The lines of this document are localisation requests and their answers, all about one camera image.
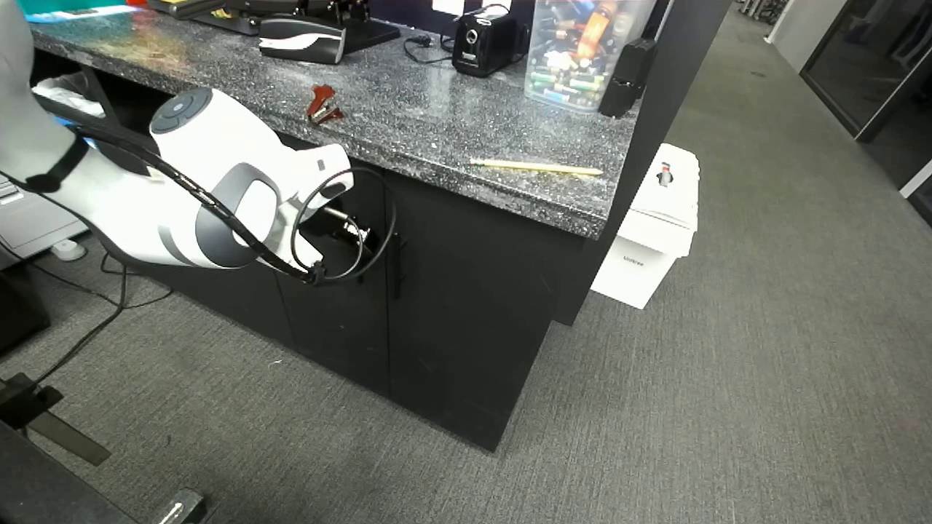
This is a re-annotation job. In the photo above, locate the black and white stapler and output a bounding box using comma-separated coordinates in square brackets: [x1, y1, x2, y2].
[255, 16, 349, 67]

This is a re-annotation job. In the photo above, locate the glass door with dark frame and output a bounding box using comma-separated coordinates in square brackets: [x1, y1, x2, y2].
[798, 0, 932, 201]

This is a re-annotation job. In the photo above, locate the black trash drawer with label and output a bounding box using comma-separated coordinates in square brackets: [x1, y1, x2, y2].
[27, 64, 159, 138]

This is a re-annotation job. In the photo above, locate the black base cabinet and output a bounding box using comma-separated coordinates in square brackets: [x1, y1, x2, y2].
[27, 64, 610, 454]

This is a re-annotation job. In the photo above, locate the white cardboard box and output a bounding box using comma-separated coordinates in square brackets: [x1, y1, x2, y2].
[590, 138, 702, 315]

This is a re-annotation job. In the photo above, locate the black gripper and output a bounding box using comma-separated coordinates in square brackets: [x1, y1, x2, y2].
[294, 168, 390, 285]

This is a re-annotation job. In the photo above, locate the red staple remover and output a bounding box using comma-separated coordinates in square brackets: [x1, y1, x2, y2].
[304, 82, 346, 127]

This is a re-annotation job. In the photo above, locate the thin wooden stick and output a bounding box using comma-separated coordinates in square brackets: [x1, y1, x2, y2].
[466, 154, 610, 179]

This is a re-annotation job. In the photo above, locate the black stand foot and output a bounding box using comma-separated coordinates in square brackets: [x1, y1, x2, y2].
[0, 368, 118, 469]

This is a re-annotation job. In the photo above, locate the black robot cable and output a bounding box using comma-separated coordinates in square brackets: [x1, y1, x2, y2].
[27, 89, 402, 288]

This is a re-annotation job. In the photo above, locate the black cabinet door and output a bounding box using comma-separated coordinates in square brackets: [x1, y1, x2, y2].
[389, 175, 563, 454]
[278, 159, 393, 392]

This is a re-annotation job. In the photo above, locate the black left cabinet door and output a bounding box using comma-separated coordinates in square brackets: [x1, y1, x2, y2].
[278, 159, 393, 392]

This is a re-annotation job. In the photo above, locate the black pencil sharpener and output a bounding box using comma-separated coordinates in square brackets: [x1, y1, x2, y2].
[450, 2, 533, 82]

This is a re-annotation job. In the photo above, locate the black sharpener power cord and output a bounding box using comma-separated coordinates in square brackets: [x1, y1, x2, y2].
[399, 32, 460, 70]

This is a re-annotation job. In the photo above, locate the black right cabinet door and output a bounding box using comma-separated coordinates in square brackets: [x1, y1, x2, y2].
[389, 175, 563, 454]

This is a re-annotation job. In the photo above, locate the small black leaning device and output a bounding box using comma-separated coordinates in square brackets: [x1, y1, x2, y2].
[597, 38, 658, 121]

